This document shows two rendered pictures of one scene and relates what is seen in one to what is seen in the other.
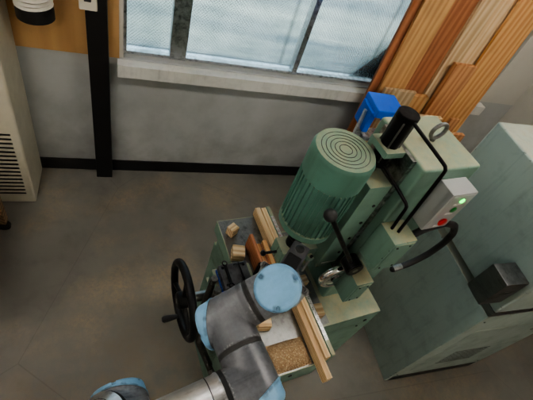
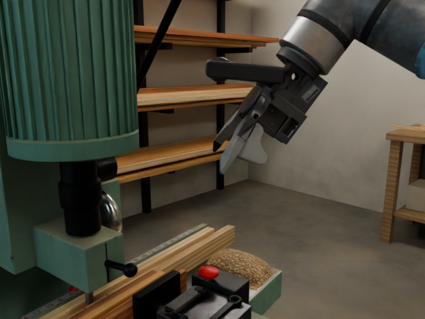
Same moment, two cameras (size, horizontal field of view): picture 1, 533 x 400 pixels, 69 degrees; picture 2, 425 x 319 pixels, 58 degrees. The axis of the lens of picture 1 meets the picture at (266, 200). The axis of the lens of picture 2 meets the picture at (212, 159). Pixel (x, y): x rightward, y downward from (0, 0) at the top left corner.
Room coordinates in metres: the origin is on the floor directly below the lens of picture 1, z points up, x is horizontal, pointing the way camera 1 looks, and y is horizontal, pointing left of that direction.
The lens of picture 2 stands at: (0.79, 0.44, 1.31)
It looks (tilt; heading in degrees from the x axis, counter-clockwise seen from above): 13 degrees down; 254
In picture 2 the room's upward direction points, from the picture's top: straight up
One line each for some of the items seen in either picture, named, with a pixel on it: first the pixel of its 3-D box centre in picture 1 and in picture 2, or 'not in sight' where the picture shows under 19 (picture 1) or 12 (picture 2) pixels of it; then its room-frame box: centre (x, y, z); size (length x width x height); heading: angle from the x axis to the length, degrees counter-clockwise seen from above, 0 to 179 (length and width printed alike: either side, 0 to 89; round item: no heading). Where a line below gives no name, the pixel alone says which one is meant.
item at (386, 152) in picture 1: (393, 138); not in sight; (0.91, -0.25, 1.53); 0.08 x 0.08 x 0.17; 38
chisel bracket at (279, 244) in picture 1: (293, 249); (79, 254); (0.84, -0.15, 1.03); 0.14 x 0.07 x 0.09; 128
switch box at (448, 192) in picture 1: (442, 204); not in sight; (0.91, -0.48, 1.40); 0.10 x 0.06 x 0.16; 128
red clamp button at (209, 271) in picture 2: not in sight; (208, 272); (0.65, -0.06, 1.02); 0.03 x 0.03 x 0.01
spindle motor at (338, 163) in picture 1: (323, 189); (67, 37); (0.83, -0.14, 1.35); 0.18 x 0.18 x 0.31
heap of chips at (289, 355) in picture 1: (289, 353); (238, 261); (0.54, -0.25, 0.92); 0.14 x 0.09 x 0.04; 128
